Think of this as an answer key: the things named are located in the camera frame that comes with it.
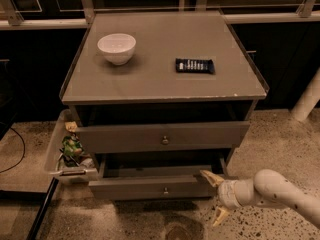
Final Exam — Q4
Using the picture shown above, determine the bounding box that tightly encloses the clear plastic storage bin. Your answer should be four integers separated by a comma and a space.
44, 109, 98, 184

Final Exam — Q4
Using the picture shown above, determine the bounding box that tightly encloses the grey top drawer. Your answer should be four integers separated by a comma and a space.
76, 121, 249, 153

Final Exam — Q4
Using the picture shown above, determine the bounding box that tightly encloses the white post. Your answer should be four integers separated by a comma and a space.
291, 68, 320, 122

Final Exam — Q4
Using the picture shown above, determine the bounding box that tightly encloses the green snack bag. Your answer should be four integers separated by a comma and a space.
62, 135, 84, 157

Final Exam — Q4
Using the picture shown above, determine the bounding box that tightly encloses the white ceramic bowl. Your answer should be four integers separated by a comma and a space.
97, 33, 136, 65

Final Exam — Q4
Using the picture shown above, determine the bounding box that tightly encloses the white railing bar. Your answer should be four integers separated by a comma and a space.
0, 10, 320, 30

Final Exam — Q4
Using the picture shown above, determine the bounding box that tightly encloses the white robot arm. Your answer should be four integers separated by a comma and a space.
200, 169, 320, 229

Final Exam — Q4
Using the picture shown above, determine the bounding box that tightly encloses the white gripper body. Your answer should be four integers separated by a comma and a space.
218, 180, 241, 210

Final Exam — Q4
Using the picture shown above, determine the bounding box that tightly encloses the grey drawer cabinet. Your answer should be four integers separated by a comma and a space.
59, 11, 270, 202

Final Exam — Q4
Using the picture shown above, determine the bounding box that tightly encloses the black floor cable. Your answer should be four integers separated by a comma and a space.
0, 121, 26, 174

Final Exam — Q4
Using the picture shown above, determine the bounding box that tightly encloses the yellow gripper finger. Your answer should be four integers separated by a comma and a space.
212, 206, 231, 227
200, 170, 224, 187

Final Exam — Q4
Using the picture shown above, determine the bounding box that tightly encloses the grey drawer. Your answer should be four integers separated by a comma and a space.
89, 155, 227, 201
76, 121, 249, 153

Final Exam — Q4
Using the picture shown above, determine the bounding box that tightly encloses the black floor bar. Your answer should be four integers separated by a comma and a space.
26, 178, 59, 240

